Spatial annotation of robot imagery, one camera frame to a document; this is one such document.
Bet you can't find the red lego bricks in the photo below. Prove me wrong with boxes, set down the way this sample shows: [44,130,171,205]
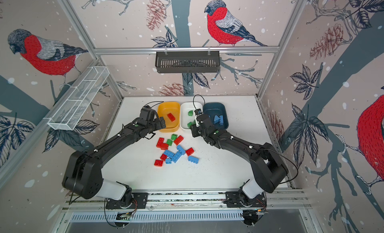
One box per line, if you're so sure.
[167,113,176,122]

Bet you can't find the blue sloped lego brick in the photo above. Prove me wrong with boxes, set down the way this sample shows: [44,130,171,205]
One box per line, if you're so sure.
[214,115,221,124]

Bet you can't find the red lego brick 2x4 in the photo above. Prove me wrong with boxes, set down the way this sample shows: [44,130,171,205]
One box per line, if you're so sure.
[174,136,184,146]

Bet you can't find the red lego brick single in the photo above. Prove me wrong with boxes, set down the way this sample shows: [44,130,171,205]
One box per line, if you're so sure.
[186,148,195,156]

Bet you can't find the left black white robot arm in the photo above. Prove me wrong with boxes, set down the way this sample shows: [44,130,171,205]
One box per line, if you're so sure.
[62,105,166,201]

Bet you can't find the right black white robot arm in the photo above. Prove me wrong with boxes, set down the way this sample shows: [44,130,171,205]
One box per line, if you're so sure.
[190,109,289,200]

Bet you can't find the green small lego brick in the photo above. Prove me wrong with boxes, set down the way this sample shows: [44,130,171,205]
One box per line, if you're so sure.
[171,134,178,141]

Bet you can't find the yellow plastic bin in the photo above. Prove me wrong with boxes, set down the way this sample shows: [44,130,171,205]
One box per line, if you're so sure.
[157,101,181,133]

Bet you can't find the dark teal plastic bin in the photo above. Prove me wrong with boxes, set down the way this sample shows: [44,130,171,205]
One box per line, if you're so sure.
[203,102,229,130]

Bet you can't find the white plastic bin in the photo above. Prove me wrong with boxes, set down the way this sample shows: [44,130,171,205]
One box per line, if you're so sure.
[180,101,203,131]

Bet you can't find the blue upright lego brick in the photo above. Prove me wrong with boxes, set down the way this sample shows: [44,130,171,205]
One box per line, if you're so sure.
[177,145,186,155]

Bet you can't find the red small lego brick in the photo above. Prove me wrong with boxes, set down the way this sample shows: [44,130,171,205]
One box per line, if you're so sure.
[160,154,168,161]

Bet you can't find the blue lego brick bottom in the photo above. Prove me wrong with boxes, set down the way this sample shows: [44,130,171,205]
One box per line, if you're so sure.
[188,156,199,164]

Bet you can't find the blue large lego cluster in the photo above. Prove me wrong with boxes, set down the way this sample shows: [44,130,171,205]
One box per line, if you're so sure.
[164,150,182,163]

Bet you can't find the red lego brick bottom left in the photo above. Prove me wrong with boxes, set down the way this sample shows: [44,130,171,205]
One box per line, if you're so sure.
[154,160,164,167]

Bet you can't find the black wire wall basket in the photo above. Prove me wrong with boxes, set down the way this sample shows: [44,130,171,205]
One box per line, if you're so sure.
[155,51,221,73]

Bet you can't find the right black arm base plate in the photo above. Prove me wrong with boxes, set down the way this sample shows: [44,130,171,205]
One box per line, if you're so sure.
[223,192,267,209]

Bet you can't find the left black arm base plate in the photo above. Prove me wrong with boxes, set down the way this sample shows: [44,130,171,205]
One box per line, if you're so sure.
[106,193,149,210]

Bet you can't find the white mesh wall shelf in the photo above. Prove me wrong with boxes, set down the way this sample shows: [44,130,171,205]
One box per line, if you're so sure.
[48,66,110,131]

